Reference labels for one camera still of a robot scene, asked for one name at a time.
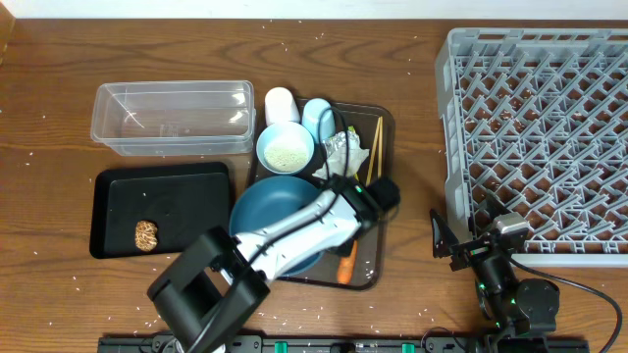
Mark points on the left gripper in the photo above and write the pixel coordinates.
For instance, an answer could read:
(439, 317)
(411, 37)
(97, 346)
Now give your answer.
(347, 246)

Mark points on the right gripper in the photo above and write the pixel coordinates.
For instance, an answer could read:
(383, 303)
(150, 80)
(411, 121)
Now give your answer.
(469, 251)

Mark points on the orange carrot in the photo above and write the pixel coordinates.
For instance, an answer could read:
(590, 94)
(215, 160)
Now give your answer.
(346, 266)

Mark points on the light blue rice bowl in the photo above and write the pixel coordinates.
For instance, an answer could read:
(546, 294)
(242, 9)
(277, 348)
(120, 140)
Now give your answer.
(285, 148)

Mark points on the brown food scrap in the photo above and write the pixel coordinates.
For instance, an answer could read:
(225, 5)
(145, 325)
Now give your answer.
(146, 236)

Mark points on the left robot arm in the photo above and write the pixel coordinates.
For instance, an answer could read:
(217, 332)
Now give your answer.
(209, 292)

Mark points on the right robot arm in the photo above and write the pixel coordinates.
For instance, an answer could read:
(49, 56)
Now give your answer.
(524, 310)

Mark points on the grey dishwasher rack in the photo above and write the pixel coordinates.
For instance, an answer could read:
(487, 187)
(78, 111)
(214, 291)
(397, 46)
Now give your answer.
(537, 118)

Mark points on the crumpled white paper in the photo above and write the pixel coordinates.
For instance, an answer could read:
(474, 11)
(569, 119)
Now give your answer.
(343, 153)

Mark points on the yellow green wrapper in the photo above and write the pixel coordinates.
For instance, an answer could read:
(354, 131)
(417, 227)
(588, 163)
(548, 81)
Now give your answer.
(352, 132)

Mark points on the left wooden chopstick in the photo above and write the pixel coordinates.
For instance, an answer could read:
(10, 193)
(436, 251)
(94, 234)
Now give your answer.
(372, 169)

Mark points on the brown serving tray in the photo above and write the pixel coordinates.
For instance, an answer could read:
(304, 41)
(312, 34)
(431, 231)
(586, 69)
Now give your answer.
(375, 127)

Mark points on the dark blue plate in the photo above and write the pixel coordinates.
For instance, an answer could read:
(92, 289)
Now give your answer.
(272, 200)

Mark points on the light blue plastic cup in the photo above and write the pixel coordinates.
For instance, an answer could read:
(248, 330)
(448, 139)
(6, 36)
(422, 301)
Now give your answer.
(318, 119)

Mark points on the white plastic cup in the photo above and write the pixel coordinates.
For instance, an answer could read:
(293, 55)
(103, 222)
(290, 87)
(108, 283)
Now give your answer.
(280, 107)

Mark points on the black plastic tray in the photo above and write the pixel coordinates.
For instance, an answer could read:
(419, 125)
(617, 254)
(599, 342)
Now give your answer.
(182, 201)

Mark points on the clear plastic container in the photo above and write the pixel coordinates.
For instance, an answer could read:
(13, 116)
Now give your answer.
(175, 118)

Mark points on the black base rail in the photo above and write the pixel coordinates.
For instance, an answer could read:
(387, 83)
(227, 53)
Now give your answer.
(434, 342)

